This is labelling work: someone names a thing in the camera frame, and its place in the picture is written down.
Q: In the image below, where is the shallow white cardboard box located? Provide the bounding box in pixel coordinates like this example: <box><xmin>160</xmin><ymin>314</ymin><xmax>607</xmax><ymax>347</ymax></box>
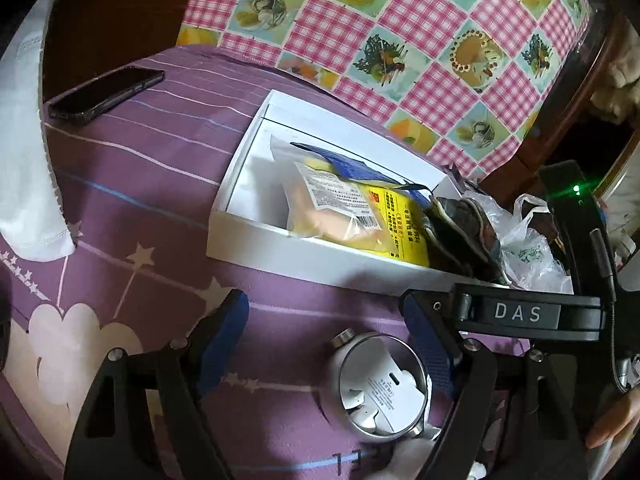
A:
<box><xmin>207</xmin><ymin>89</ymin><xmax>463</xmax><ymax>291</ymax></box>

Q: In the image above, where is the beige fluffy toy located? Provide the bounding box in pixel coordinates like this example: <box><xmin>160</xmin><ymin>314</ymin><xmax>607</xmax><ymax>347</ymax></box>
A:
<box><xmin>590</xmin><ymin>35</ymin><xmax>640</xmax><ymax>126</ymax></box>

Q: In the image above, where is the pink checkered printed tablecloth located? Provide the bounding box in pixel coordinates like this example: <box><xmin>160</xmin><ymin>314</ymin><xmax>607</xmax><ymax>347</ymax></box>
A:
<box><xmin>176</xmin><ymin>0</ymin><xmax>591</xmax><ymax>181</ymax></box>

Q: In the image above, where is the round silver tin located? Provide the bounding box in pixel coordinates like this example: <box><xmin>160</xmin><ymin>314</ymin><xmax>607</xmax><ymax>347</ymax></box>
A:
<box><xmin>325</xmin><ymin>329</ymin><xmax>433</xmax><ymax>443</ymax></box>

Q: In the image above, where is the clear labelled packet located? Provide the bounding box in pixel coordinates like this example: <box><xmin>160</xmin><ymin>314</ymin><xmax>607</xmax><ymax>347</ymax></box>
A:
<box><xmin>270</xmin><ymin>135</ymin><xmax>386</xmax><ymax>241</ymax></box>

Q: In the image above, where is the black smartphone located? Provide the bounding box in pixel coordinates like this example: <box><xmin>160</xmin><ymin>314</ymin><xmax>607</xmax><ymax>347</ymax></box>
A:
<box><xmin>47</xmin><ymin>66</ymin><xmax>166</xmax><ymax>123</ymax></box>

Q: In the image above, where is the dark patterned cloth pouch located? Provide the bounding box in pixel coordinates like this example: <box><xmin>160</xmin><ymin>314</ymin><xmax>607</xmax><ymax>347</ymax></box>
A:
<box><xmin>422</xmin><ymin>195</ymin><xmax>511</xmax><ymax>286</ymax></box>

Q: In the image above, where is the white plush toy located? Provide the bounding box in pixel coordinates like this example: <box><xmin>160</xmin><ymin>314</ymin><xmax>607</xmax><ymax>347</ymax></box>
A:
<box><xmin>387</xmin><ymin>441</ymin><xmax>441</xmax><ymax>480</ymax></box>

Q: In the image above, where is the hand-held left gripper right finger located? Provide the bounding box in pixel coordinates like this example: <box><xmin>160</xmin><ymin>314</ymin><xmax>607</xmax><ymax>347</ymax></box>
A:
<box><xmin>399</xmin><ymin>291</ymin><xmax>588</xmax><ymax>480</ymax></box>

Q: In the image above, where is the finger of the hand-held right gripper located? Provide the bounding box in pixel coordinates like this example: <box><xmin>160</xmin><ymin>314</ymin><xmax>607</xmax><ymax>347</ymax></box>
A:
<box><xmin>422</xmin><ymin>287</ymin><xmax>455</xmax><ymax>333</ymax></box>

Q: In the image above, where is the clear plastic bag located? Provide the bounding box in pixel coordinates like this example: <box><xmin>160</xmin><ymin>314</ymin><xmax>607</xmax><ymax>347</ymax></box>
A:
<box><xmin>465</xmin><ymin>180</ymin><xmax>573</xmax><ymax>293</ymax></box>

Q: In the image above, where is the blue foil packet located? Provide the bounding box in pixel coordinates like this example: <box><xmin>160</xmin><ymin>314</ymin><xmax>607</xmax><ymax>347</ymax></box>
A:
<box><xmin>290</xmin><ymin>142</ymin><xmax>432</xmax><ymax>206</ymax></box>

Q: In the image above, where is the wooden glass-door cabinet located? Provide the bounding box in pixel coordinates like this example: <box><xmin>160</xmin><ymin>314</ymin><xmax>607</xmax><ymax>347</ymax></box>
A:
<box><xmin>515</xmin><ymin>10</ymin><xmax>640</xmax><ymax>196</ymax></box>

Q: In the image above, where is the yellow printed packet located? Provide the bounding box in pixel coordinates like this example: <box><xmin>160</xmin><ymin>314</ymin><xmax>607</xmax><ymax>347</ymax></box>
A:
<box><xmin>360</xmin><ymin>182</ymin><xmax>432</xmax><ymax>268</ymax></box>

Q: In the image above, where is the dark wooden cabinet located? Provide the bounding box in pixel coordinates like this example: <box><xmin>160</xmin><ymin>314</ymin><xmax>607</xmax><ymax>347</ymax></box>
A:
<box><xmin>42</xmin><ymin>0</ymin><xmax>201</xmax><ymax>103</ymax></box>

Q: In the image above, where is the person's right hand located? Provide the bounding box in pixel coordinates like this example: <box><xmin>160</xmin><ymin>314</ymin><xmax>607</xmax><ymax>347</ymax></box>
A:
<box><xmin>585</xmin><ymin>392</ymin><xmax>640</xmax><ymax>450</ymax></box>

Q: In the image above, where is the purple printed bedsheet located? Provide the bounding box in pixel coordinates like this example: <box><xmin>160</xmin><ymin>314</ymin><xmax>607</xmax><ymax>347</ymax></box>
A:
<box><xmin>0</xmin><ymin>44</ymin><xmax>531</xmax><ymax>480</ymax></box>

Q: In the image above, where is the white fabric sleeve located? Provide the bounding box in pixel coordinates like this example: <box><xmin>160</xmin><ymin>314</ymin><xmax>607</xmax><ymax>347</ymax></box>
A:
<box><xmin>0</xmin><ymin>0</ymin><xmax>76</xmax><ymax>263</ymax></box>

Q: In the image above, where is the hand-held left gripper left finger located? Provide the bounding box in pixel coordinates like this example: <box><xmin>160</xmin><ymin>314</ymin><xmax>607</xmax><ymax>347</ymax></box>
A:
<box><xmin>62</xmin><ymin>289</ymin><xmax>250</xmax><ymax>480</ymax></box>

